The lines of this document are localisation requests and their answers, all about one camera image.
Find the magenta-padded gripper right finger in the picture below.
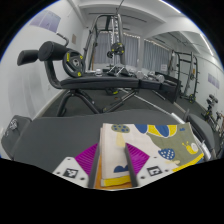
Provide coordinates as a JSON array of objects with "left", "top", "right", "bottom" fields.
[{"left": 123, "top": 143, "right": 174, "bottom": 188}]

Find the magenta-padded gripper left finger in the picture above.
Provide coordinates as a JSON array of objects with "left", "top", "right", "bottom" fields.
[{"left": 52, "top": 143, "right": 102, "bottom": 190}]

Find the black padded gym bench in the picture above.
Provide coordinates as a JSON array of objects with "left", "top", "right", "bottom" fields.
[{"left": 0, "top": 108, "right": 224, "bottom": 174}]

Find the silver barbell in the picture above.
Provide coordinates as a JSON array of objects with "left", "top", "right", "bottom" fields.
[{"left": 131, "top": 94, "right": 213, "bottom": 159}]

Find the black standing panel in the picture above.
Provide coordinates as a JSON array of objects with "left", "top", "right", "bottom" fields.
[{"left": 159, "top": 73, "right": 183, "bottom": 104}]

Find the black exercise machine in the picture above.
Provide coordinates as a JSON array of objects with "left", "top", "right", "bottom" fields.
[{"left": 201, "top": 94, "right": 224, "bottom": 131}]

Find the black bench with leg rollers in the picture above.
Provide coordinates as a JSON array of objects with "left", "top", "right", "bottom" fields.
[{"left": 16, "top": 40, "right": 174, "bottom": 118}]

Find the black squat rack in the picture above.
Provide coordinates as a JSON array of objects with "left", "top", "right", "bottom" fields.
[{"left": 169, "top": 49, "right": 199, "bottom": 104}]

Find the black yellow weight plate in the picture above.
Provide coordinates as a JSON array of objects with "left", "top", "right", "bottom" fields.
[
  {"left": 106, "top": 42, "right": 126, "bottom": 59},
  {"left": 62, "top": 49, "right": 87, "bottom": 78}
]

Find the grey window curtain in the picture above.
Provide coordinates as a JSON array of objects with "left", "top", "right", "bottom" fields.
[
  {"left": 94, "top": 31, "right": 139, "bottom": 68},
  {"left": 143, "top": 39, "right": 171, "bottom": 73}
]

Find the long ceiling light strip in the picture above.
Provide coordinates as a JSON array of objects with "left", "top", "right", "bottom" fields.
[
  {"left": 158, "top": 0, "right": 183, "bottom": 14},
  {"left": 199, "top": 33, "right": 214, "bottom": 56}
]

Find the small purple wall poster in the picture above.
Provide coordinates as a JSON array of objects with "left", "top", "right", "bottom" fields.
[{"left": 207, "top": 73, "right": 221, "bottom": 89}]

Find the grey cable power rack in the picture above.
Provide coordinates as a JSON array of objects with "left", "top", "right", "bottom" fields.
[{"left": 81, "top": 13, "right": 129, "bottom": 73}]

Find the large purple wall poster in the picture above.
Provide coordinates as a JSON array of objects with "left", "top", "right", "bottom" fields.
[{"left": 29, "top": 9, "right": 62, "bottom": 34}]

